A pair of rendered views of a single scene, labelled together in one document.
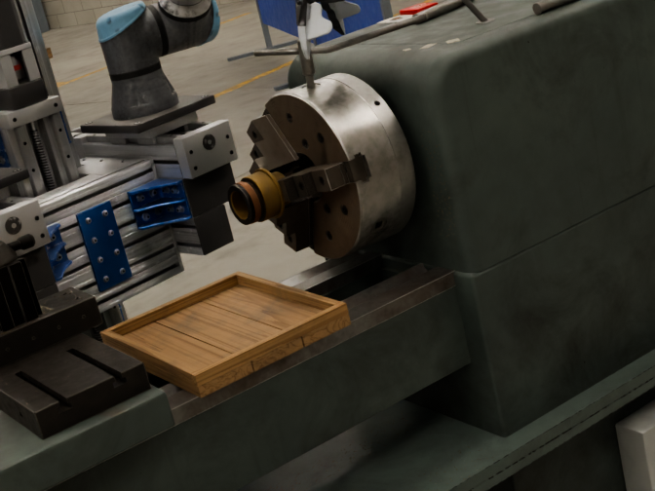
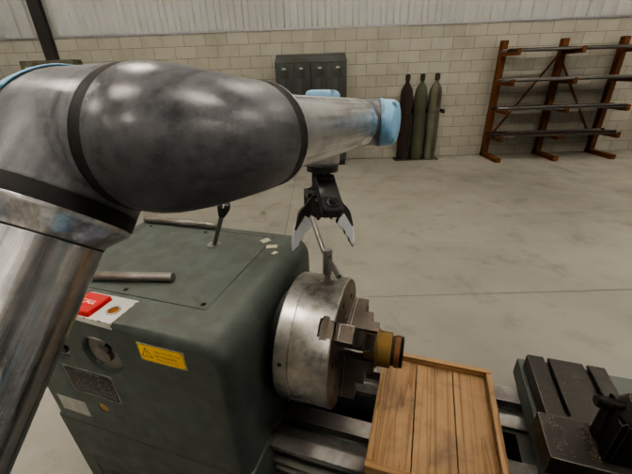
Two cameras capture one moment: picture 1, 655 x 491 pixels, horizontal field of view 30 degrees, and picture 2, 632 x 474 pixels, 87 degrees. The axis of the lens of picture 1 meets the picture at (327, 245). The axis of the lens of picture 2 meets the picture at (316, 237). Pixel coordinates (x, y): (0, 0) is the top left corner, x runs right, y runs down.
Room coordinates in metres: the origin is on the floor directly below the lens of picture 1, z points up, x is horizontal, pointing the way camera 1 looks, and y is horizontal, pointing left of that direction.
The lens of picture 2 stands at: (2.58, 0.45, 1.68)
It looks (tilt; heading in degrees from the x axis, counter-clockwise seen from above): 26 degrees down; 230
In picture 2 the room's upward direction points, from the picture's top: 2 degrees counter-clockwise
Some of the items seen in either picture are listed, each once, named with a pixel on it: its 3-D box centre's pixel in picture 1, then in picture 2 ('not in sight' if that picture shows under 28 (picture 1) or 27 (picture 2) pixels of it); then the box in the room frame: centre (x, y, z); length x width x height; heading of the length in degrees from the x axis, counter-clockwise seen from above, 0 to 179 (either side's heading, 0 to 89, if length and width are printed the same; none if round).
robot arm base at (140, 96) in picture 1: (140, 88); not in sight; (2.73, 0.32, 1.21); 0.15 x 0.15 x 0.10
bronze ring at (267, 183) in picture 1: (260, 196); (383, 348); (2.07, 0.09, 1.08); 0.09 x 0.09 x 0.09; 31
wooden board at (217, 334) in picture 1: (221, 327); (434, 417); (2.00, 0.21, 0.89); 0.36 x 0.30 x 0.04; 31
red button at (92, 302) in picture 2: (419, 10); (89, 305); (2.57, -0.30, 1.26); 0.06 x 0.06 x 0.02; 31
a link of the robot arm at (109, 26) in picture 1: (129, 36); not in sight; (2.74, 0.32, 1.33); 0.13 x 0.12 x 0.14; 113
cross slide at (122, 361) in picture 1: (39, 368); (594, 442); (1.84, 0.50, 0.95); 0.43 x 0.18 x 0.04; 31
